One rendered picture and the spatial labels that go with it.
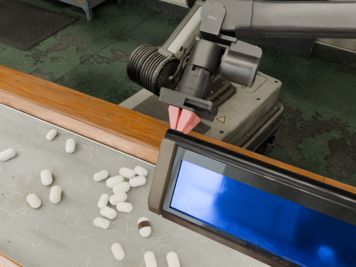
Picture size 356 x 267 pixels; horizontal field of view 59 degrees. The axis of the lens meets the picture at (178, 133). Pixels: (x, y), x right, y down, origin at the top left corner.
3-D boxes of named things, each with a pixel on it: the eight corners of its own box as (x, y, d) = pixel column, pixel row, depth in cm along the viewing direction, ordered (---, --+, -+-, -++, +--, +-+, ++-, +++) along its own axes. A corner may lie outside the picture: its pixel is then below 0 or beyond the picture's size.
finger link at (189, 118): (178, 152, 54) (197, 100, 54) (142, 139, 56) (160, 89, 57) (188, 154, 61) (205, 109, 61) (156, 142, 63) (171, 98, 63)
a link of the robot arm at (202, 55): (199, 43, 62) (194, 30, 57) (232, 52, 61) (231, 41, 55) (187, 76, 62) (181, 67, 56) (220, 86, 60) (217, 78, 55)
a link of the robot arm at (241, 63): (215, 17, 63) (208, -1, 55) (272, 32, 60) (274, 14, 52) (196, 74, 64) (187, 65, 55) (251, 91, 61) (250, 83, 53)
